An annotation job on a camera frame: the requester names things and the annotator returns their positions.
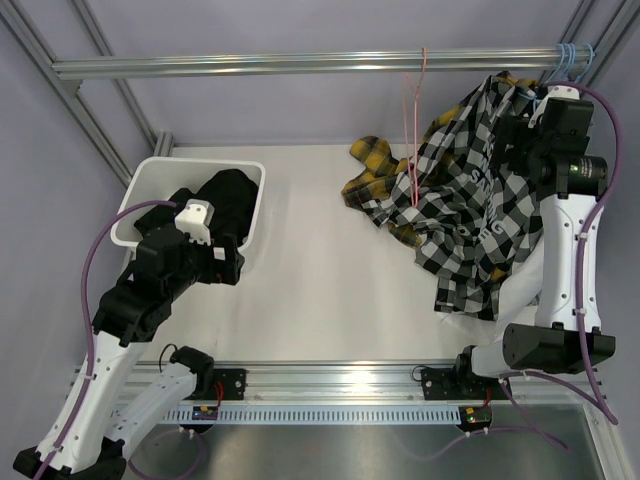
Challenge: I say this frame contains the aluminium frame post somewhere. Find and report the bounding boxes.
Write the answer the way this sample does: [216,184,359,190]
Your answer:
[1,1,175,185]
[559,0,639,88]

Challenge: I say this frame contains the aluminium hanging rail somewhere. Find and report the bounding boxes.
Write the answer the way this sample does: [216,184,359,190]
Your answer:
[54,45,587,80]

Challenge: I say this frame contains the light blue wire hangers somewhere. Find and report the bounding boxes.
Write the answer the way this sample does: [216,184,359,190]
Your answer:
[545,43,595,82]

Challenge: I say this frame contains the pink wire hanger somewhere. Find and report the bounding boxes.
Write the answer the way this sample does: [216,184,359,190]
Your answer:
[402,47,428,208]

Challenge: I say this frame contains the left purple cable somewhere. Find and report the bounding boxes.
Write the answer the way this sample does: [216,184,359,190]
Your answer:
[32,199,211,479]

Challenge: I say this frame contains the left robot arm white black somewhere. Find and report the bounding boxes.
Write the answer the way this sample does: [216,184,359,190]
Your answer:
[13,226,244,479]

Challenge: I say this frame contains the purple cable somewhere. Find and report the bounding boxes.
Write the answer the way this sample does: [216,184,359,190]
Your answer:
[399,83,624,461]
[32,199,211,479]

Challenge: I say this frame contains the yellow black plaid shirt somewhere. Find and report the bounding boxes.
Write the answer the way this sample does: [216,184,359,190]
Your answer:
[341,70,541,286]

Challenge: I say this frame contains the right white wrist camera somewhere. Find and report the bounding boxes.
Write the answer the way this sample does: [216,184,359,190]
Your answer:
[528,85,580,129]

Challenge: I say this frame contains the aluminium front rail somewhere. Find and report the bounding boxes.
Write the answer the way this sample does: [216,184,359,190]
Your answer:
[64,362,609,405]

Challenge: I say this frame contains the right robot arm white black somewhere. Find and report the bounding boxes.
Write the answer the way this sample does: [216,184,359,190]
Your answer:
[452,87,616,398]

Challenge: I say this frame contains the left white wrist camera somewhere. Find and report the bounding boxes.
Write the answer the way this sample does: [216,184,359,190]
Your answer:
[174,199,215,246]

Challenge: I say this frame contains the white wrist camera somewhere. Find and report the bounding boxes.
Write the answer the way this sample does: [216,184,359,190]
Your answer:
[174,199,215,246]
[528,85,580,129]

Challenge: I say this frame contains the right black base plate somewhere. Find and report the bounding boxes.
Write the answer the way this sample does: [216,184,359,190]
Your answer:
[410,365,505,433]

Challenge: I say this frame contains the white slotted cable duct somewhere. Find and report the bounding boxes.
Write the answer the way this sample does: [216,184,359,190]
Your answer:
[160,405,461,425]

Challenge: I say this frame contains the white plastic bin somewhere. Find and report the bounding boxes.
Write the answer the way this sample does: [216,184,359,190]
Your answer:
[120,156,266,273]

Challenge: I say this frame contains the left aluminium frame post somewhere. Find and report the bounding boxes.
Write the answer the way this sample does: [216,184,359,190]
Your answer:
[1,1,175,185]

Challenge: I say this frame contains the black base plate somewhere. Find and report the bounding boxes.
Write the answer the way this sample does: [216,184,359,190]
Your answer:
[410,365,505,433]
[179,368,247,434]

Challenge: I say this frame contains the right aluminium frame post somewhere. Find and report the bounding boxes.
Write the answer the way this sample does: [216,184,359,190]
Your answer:
[559,0,639,88]

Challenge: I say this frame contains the black white checkered shirt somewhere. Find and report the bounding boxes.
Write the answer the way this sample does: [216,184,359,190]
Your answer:
[359,74,546,321]

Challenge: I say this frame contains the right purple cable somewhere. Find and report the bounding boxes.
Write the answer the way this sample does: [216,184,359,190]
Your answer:
[399,83,624,461]

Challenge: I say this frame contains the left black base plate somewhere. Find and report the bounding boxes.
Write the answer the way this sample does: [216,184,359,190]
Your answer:
[179,368,247,434]

